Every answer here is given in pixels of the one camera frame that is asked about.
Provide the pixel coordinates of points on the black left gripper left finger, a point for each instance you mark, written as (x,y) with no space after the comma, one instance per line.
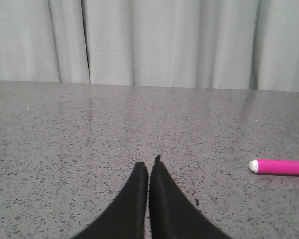
(124,217)

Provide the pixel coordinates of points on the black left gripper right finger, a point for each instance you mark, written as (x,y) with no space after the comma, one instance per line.
(171,214)

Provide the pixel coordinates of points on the pink highlighter pen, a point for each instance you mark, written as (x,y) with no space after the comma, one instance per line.
(274,167)

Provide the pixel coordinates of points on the white curtain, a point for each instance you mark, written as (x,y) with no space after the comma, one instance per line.
(220,44)

